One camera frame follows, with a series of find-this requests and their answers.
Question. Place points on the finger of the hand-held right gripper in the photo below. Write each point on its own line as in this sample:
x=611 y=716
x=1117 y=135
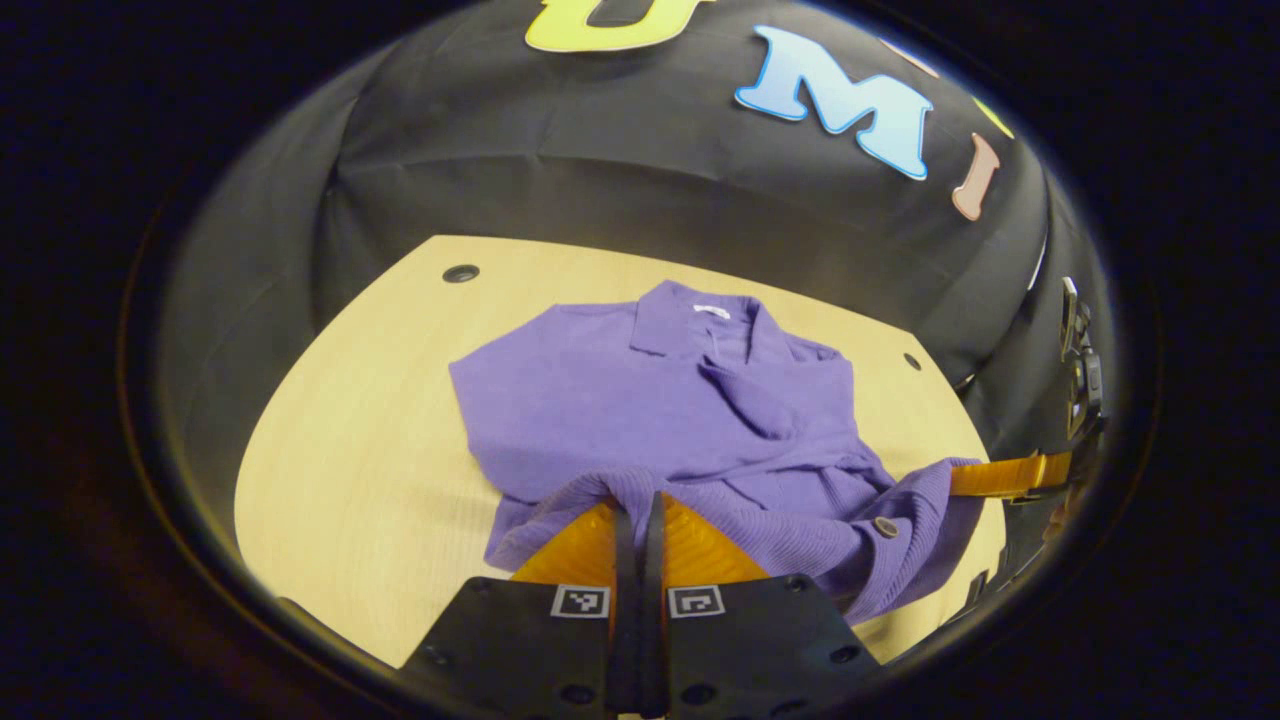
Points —
x=1000 y=477

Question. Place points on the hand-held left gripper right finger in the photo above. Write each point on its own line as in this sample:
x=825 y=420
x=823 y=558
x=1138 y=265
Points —
x=652 y=620

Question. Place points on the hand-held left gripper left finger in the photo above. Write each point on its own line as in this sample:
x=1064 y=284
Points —
x=625 y=620

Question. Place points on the purple polo shirt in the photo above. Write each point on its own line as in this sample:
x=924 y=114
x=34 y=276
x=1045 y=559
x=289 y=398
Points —
x=600 y=400

